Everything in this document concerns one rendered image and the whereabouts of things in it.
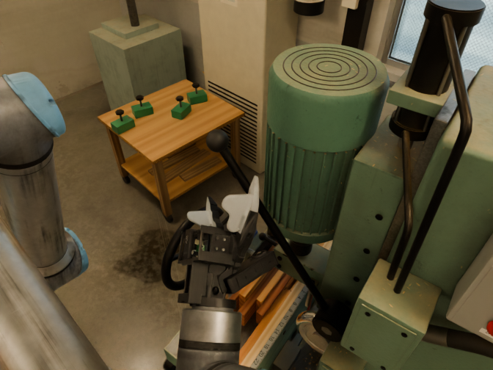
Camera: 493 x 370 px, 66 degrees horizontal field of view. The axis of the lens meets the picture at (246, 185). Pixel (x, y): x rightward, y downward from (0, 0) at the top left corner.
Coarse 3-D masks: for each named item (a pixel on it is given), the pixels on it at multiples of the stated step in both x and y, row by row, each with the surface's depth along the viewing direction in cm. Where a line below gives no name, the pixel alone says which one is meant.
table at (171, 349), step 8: (264, 232) 110; (248, 328) 89; (176, 336) 88; (248, 336) 88; (288, 336) 93; (168, 344) 86; (176, 344) 86; (240, 344) 86; (280, 344) 88; (168, 352) 85; (176, 352) 85; (176, 360) 85; (272, 360) 88; (264, 368) 83
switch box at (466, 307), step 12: (492, 240) 40; (480, 252) 44; (492, 252) 38; (480, 264) 41; (492, 264) 38; (468, 276) 44; (480, 276) 40; (492, 276) 39; (456, 288) 48; (468, 288) 42; (480, 288) 40; (492, 288) 39; (456, 300) 44; (468, 300) 42; (480, 300) 41; (492, 300) 40; (456, 312) 44; (468, 312) 43; (480, 312) 42; (492, 312) 41; (468, 324) 44; (480, 324) 43
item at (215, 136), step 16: (208, 144) 56; (224, 144) 56; (224, 160) 58; (240, 176) 59; (272, 224) 61; (288, 256) 63; (304, 272) 64; (320, 304) 66; (336, 304) 66; (320, 320) 65; (336, 320) 64; (336, 336) 65
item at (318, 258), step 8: (288, 240) 87; (280, 248) 85; (312, 248) 85; (320, 248) 85; (280, 256) 85; (304, 256) 83; (312, 256) 83; (320, 256) 83; (328, 256) 83; (280, 264) 87; (288, 264) 85; (304, 264) 82; (312, 264) 82; (320, 264) 82; (288, 272) 87; (296, 272) 85; (312, 272) 82; (320, 272) 80; (320, 280) 82; (320, 288) 83
